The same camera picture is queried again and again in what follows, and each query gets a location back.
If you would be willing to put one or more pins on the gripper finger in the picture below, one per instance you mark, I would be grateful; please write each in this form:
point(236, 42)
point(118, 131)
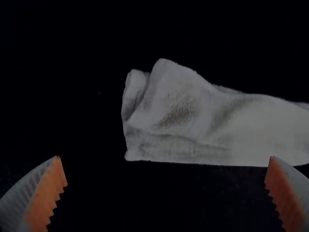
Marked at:
point(289, 193)
point(41, 193)

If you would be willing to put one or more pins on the pale towel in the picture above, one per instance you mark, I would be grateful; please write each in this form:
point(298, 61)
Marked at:
point(205, 120)

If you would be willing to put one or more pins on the black mat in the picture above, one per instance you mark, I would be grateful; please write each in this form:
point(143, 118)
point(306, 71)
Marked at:
point(72, 72)

